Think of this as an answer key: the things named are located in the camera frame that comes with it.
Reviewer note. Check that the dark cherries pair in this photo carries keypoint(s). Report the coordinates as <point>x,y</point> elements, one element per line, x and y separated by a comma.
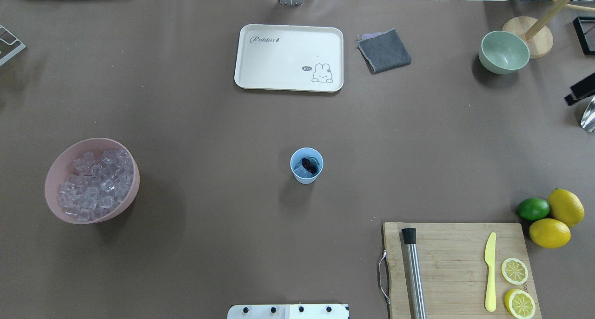
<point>310,165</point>

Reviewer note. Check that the yellow lemon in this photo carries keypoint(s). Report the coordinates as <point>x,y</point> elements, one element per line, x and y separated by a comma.
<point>549,233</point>
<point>566,207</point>

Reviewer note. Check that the wooden glass drying stand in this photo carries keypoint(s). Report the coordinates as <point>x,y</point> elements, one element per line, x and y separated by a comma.
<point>535,33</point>

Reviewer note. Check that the white cup rack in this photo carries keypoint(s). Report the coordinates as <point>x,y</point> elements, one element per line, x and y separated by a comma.
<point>10,45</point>

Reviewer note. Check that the yellow lemon near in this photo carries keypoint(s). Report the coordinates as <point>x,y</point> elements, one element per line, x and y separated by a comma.
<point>549,233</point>

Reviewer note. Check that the steel muddler black tip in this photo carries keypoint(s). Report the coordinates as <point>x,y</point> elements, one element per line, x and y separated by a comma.
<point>414,273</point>

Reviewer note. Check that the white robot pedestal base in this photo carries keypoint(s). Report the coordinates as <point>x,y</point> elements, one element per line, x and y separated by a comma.
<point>289,311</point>

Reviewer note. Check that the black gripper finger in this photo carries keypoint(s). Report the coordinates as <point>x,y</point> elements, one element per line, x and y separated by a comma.
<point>581,90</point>

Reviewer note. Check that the green lime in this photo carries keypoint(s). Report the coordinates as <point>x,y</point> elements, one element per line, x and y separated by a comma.
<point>533,209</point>

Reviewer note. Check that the lemon slice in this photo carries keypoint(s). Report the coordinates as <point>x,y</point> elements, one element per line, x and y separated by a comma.
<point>520,304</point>
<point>514,271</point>

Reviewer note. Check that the lemon slice lower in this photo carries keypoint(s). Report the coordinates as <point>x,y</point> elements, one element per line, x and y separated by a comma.
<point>520,304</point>

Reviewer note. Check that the yellow lemon far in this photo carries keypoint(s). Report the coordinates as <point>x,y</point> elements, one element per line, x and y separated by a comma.
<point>566,207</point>

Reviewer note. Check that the mint green bowl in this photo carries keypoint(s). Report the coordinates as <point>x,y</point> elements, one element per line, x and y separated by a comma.
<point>502,52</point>

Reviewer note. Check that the pink bowl of ice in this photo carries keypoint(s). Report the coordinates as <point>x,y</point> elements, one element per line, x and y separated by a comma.
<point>92,181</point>

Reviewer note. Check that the steel ice scoop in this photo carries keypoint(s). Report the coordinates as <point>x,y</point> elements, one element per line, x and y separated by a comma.
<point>588,117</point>

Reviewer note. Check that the lemon slice upper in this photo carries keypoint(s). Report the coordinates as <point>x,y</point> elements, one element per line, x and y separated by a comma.
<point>514,271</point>

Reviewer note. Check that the yellow plastic knife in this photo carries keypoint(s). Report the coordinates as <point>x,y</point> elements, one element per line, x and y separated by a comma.
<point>489,259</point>

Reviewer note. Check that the light blue plastic cup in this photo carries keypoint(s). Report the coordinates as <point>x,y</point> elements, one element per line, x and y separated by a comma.
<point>298,171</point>

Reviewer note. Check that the cream rabbit serving tray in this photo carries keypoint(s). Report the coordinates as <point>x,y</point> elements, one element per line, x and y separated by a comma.
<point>295,58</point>

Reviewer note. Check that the grey folded cloth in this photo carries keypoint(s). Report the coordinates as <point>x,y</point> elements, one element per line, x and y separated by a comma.
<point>383,51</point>

